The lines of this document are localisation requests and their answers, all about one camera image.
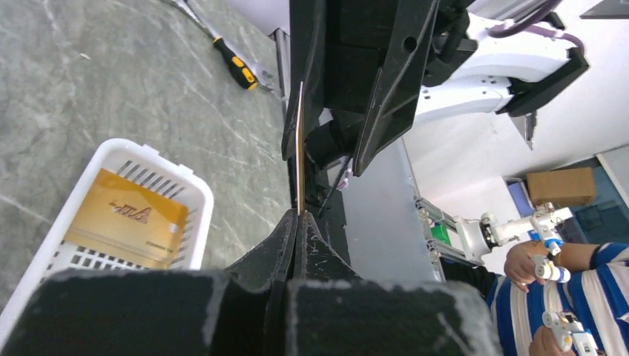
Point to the silver open-end wrench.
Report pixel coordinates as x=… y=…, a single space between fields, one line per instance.
x=264 y=77

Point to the gold credit card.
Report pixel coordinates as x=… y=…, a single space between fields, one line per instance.
x=299 y=153

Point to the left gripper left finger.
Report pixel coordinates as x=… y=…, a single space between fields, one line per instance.
x=124 y=312

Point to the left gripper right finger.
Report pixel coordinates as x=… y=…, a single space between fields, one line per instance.
x=329 y=312

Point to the yellow black screwdriver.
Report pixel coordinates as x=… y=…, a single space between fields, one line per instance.
x=238 y=69

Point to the person in striped shirt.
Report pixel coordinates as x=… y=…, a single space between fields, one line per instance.
x=597 y=293

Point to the cardboard box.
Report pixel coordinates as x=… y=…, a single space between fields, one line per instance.
x=565 y=187

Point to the white plastic basket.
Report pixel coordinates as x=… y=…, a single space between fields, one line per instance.
x=140 y=164

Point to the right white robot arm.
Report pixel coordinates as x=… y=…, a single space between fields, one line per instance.
x=516 y=68

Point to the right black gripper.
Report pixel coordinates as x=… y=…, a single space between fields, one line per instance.
x=357 y=68

